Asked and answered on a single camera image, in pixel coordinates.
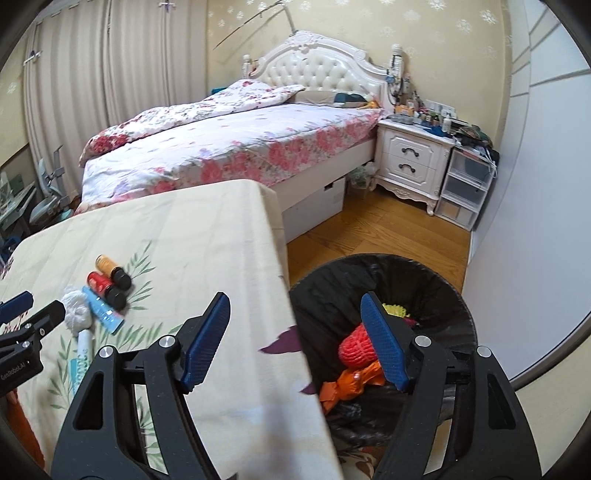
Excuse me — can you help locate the clear plastic drawer unit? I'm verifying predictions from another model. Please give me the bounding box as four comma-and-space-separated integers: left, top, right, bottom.
434, 148, 495, 232

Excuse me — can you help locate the white wall socket strip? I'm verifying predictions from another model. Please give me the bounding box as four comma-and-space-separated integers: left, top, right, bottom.
425, 99, 458, 121

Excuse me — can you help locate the light blue tube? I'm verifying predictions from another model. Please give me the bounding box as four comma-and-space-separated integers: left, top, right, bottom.
82, 285, 125, 332

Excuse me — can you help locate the beige curtain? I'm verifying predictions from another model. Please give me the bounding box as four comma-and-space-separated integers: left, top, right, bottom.
18, 0, 218, 158

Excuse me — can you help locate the patterned floor mat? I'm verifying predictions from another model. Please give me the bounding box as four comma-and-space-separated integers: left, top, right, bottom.
337, 443, 384, 480

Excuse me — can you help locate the floral quilt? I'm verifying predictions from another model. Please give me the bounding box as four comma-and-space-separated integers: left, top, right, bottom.
78, 78, 306, 167

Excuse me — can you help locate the white storage box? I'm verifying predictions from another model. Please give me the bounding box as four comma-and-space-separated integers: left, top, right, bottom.
281, 178, 346, 243

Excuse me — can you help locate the thin bent metal rod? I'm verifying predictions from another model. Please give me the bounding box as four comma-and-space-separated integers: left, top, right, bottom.
213, 0, 298, 51

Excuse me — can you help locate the white tissue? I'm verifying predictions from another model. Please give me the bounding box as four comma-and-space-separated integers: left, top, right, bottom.
61, 290, 93, 332

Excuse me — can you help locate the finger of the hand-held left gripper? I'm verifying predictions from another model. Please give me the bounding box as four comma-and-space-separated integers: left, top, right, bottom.
0, 300, 66, 348
0, 291, 34, 324

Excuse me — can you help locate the grey desk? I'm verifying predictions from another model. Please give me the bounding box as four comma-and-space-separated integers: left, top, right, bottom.
0, 178, 38, 232

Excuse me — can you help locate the orange label small bottle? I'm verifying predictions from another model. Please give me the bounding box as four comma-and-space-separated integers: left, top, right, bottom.
95, 255, 132, 288

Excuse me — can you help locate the white tube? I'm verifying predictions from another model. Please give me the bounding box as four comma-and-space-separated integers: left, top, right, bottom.
69, 327, 95, 398

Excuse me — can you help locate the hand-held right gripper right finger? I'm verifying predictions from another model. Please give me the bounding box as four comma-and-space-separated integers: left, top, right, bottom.
361, 292, 541, 480

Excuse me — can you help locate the red foam fruit net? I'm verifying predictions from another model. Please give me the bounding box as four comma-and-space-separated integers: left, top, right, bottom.
337, 323, 382, 367

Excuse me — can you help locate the red label small bottle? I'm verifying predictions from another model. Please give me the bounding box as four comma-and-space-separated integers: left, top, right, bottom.
88, 271, 127, 311

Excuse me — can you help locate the bed with floral bedding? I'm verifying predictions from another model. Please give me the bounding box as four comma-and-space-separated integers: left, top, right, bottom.
78, 30, 393, 222

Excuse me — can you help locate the grey pillow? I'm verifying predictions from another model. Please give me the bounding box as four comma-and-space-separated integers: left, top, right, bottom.
291, 90, 375, 109

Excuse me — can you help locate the floral bed sheet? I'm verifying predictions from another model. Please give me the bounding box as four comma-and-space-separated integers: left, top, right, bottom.
81, 102, 386, 208

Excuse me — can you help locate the white sliding door wardrobe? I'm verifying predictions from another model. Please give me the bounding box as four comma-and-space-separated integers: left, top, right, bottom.
464, 0, 591, 393

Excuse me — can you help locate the orange plastic bag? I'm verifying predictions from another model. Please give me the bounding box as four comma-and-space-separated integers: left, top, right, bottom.
318, 360, 386, 414

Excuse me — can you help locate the pile of small bedside items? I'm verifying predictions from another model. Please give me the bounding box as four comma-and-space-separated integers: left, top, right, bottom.
392, 92, 499, 153

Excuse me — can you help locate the white handheld gadget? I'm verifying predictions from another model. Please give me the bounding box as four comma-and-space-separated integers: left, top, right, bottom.
387, 44, 403, 100

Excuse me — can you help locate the black lined waste bin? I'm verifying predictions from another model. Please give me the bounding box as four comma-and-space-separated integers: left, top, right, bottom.
288, 254, 478, 444

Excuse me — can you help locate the grey office chair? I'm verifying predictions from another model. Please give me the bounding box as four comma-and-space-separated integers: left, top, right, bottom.
28, 145, 75, 227

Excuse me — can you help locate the white nightstand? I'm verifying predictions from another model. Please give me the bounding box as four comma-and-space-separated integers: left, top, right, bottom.
372, 119, 455, 217

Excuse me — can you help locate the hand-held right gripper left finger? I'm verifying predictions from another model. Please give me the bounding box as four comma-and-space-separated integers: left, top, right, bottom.
51, 292, 232, 480

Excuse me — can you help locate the clear plastic bag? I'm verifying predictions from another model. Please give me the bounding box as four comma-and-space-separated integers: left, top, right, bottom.
346, 164, 377, 192

